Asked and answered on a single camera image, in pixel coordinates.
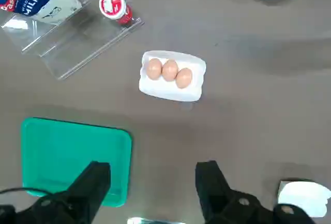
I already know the red yoghurt bottle white lid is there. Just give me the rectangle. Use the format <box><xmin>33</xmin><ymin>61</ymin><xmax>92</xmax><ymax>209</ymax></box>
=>
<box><xmin>99</xmin><ymin>0</ymin><xmax>135</xmax><ymax>26</ymax></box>

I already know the green plastic tray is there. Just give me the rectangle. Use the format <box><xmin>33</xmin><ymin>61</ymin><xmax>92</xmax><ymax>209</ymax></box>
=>
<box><xmin>20</xmin><ymin>116</ymin><xmax>133</xmax><ymax>208</ymax></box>

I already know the brown egg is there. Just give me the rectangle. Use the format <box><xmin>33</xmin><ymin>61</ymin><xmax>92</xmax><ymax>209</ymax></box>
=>
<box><xmin>175</xmin><ymin>68</ymin><xmax>193</xmax><ymax>89</ymax></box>
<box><xmin>147</xmin><ymin>57</ymin><xmax>163</xmax><ymax>81</ymax></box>
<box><xmin>161</xmin><ymin>59</ymin><xmax>179</xmax><ymax>82</ymax></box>

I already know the clear acrylic shelf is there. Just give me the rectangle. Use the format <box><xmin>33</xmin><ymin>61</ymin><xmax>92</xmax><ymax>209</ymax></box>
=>
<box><xmin>1</xmin><ymin>0</ymin><xmax>145</xmax><ymax>80</ymax></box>

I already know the white egg box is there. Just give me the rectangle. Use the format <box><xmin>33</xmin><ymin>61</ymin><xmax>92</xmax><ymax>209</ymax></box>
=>
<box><xmin>139</xmin><ymin>50</ymin><xmax>207</xmax><ymax>103</ymax></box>

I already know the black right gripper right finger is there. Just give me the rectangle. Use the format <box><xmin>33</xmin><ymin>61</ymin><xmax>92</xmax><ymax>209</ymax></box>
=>
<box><xmin>195</xmin><ymin>160</ymin><xmax>315</xmax><ymax>224</ymax></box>

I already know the blue white milk carton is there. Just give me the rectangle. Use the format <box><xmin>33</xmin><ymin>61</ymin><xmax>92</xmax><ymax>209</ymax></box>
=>
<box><xmin>0</xmin><ymin>0</ymin><xmax>83</xmax><ymax>25</ymax></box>

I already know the white snack box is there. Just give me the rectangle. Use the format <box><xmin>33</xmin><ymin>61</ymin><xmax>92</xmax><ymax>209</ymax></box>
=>
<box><xmin>277</xmin><ymin>180</ymin><xmax>331</xmax><ymax>218</ymax></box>

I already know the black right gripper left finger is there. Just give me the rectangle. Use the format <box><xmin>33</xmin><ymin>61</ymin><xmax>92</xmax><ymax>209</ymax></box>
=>
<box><xmin>0</xmin><ymin>160</ymin><xmax>112</xmax><ymax>224</ymax></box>

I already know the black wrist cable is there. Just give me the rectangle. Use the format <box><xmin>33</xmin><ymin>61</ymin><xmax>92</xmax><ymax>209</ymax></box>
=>
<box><xmin>0</xmin><ymin>187</ymin><xmax>70</xmax><ymax>209</ymax></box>

